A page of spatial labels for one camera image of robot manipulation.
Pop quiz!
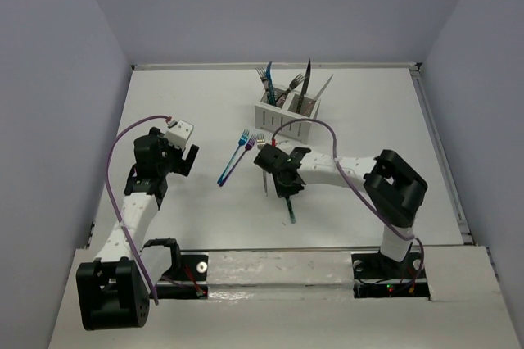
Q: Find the silver knife teal marbled handle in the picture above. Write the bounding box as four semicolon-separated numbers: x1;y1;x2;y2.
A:
285;197;296;224

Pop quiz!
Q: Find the silver knife pink handle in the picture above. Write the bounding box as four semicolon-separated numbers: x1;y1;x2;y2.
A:
309;74;334;114

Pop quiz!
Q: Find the silver fork pink handle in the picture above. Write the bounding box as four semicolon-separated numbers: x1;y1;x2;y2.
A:
277;95;287;107

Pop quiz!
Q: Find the silver fork black riveted handle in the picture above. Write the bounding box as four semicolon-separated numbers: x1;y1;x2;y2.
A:
276;74;305;103

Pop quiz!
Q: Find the silver fork teal marbled handle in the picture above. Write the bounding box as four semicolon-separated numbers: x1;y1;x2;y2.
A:
255;67;270;104

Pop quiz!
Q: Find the silver knife black speckled handle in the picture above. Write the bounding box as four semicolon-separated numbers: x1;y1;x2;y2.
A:
296;59;311;114

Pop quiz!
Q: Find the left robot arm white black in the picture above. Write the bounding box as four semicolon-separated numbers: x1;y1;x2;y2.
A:
75;120;199;331

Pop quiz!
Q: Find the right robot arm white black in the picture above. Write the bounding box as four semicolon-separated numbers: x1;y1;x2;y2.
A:
254;144;427;277

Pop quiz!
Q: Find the plain silver fork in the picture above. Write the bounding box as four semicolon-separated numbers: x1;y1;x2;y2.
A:
256;133;269;196

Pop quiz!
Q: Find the purple iridescent fork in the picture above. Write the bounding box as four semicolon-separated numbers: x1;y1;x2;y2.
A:
219;133;257;187

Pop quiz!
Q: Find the blue iridescent fork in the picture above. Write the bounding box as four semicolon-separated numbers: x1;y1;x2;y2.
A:
217;129;250;184

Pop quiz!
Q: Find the white perforated utensil caddy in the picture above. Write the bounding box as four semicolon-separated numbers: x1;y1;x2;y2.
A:
255;91;321;144

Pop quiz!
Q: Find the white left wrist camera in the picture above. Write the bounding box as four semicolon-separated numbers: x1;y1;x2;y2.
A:
165;120;194;151

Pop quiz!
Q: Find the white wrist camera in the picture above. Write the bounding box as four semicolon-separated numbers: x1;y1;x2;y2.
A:
275;140;294;149
165;120;194;151

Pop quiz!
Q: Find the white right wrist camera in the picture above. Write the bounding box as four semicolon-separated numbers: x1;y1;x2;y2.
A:
275;140;294;149

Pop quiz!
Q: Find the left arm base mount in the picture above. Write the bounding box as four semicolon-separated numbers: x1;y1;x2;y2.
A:
156;252;210;300

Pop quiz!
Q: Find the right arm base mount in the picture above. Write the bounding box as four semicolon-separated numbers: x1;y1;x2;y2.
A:
351;252;431;299

